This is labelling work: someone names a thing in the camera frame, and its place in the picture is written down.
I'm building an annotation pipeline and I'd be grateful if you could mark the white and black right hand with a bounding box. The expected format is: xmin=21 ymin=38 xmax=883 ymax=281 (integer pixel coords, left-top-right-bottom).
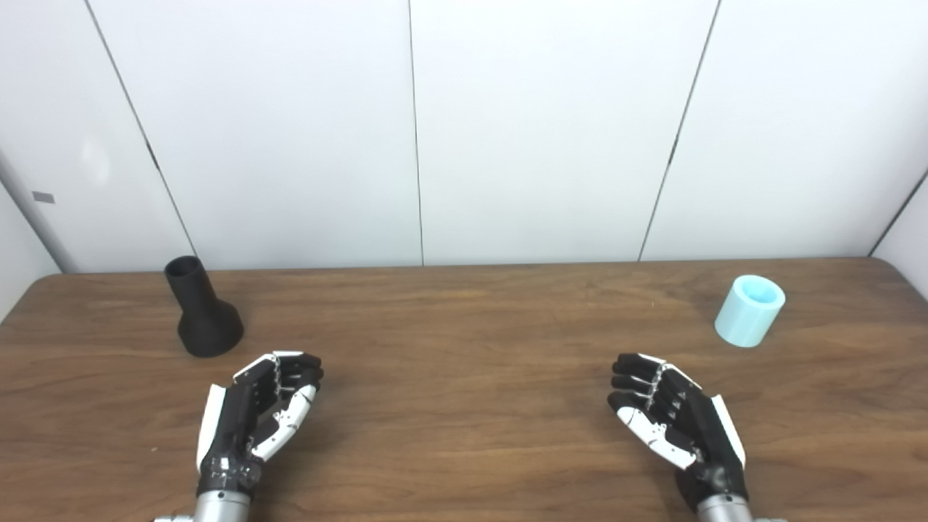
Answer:
xmin=608 ymin=353 xmax=747 ymax=508

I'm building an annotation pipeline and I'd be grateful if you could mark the white and black left hand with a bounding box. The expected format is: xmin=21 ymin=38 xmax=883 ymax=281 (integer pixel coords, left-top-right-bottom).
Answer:
xmin=196 ymin=351 xmax=325 ymax=501

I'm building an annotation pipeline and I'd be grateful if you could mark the black funnel-shaped nozzle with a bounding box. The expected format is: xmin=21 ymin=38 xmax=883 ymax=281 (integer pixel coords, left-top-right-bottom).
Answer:
xmin=164 ymin=255 xmax=244 ymax=358

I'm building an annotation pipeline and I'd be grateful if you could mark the light blue cylinder cup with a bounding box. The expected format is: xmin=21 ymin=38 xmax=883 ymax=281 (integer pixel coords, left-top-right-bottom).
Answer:
xmin=714 ymin=275 xmax=787 ymax=348

